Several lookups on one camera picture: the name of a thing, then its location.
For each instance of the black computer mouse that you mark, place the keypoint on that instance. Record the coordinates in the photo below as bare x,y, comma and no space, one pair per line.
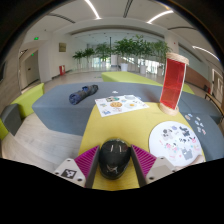
114,158

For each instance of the yellow-green upholstered ottoman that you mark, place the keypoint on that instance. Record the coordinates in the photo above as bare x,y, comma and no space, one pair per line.
2,130
30,98

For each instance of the group of ceiling strip lights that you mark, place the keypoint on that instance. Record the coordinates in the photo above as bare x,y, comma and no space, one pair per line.
91,8

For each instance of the group of small stickers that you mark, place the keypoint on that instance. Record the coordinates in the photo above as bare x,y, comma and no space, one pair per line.
196,124

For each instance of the green exit sign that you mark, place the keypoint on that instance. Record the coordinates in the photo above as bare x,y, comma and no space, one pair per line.
36,38

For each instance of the wooden slatted bench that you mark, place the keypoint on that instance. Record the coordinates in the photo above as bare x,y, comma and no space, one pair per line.
213,101

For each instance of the white cartoon-print mouse pad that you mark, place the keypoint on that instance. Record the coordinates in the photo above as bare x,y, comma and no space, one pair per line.
176,140

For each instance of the grey upholstered ottoman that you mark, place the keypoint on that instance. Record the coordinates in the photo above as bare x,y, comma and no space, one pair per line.
11,118

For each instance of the folded dark blue umbrella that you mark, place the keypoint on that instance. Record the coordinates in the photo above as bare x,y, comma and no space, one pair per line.
81,95

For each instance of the group of potted plants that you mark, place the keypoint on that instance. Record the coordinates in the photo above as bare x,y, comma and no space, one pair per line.
125,48

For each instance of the brown wall plaque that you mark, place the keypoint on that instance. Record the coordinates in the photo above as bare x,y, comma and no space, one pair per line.
62,47

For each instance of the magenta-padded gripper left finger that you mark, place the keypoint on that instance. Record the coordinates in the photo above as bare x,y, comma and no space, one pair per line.
85,163

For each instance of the grey upholstered sofa module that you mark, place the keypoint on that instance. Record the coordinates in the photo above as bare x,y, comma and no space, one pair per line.
196,103
56,110
215,143

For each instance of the yellow-green upholstered bench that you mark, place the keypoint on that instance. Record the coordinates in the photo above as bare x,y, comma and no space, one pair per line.
188,89
126,77

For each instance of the red fire cabinet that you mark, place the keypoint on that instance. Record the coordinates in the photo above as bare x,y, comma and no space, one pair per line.
62,70

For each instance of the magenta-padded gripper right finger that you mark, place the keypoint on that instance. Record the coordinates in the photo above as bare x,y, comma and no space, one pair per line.
145,161

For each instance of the red panel wooden stand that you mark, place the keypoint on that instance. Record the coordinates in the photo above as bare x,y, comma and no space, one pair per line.
172,83

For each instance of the white sticker sheet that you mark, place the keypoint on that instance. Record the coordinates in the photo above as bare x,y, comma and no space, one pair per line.
116,105

